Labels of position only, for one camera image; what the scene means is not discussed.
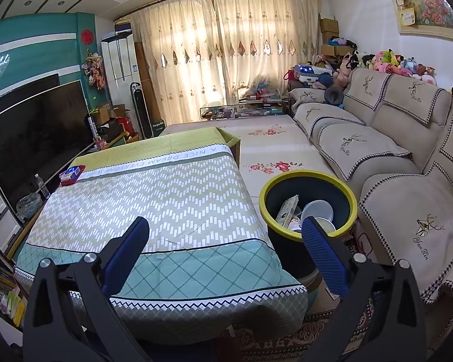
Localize teal plastic stool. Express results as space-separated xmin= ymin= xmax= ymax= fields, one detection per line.
xmin=306 ymin=279 xmax=327 ymax=304

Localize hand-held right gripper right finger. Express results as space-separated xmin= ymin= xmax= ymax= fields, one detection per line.
xmin=298 ymin=216 xmax=428 ymax=362

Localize black tower fan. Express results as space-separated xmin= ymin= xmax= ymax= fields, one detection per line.
xmin=130 ymin=82 xmax=153 ymax=139

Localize star patterned bag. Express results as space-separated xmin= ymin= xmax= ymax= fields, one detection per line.
xmin=294 ymin=64 xmax=335 ymax=84

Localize bookshelf with books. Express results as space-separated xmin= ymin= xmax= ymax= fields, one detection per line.
xmin=0 ymin=241 xmax=31 ymax=329

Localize pile of plush toys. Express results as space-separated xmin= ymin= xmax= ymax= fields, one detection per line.
xmin=336 ymin=47 xmax=436 ymax=85

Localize dark neck pillow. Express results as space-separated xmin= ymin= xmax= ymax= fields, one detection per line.
xmin=324 ymin=86 xmax=346 ymax=105

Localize stack of cardboard boxes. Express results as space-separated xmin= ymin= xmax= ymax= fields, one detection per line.
xmin=319 ymin=18 xmax=353 ymax=57

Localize white standing air conditioner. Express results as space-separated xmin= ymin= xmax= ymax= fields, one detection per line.
xmin=101 ymin=33 xmax=152 ymax=140

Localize white drawer unit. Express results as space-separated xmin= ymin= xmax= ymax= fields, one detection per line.
xmin=0 ymin=181 xmax=23 ymax=246

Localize open cardboard boxes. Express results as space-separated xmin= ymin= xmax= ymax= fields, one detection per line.
xmin=87 ymin=102 xmax=137 ymax=140

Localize clear water bottle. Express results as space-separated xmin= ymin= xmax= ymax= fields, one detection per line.
xmin=35 ymin=174 xmax=50 ymax=200

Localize floral floor mattress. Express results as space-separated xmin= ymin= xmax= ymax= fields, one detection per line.
xmin=159 ymin=116 xmax=336 ymax=200

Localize glass coffee table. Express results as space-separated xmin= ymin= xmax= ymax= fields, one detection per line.
xmin=200 ymin=96 xmax=291 ymax=121

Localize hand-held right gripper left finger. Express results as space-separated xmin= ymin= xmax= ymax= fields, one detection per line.
xmin=23 ymin=216 xmax=151 ymax=362

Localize cream patterned curtain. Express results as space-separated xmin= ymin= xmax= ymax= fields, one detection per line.
xmin=213 ymin=0 xmax=321 ymax=102
xmin=130 ymin=0 xmax=227 ymax=125

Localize black bin with yellow rim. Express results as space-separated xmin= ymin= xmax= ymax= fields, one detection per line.
xmin=259 ymin=170 xmax=359 ymax=280

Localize white and blue tub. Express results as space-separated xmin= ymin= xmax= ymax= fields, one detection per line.
xmin=301 ymin=201 xmax=333 ymax=230

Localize large black television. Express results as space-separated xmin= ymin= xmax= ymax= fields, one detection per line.
xmin=0 ymin=80 xmax=95 ymax=212

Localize beige sofa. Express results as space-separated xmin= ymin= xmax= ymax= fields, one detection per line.
xmin=289 ymin=67 xmax=453 ymax=351

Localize blue and red tissue pack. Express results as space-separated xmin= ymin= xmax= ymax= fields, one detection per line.
xmin=59 ymin=165 xmax=87 ymax=186

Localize artificial flower decoration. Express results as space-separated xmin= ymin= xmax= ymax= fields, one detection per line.
xmin=82 ymin=52 xmax=106 ymax=90

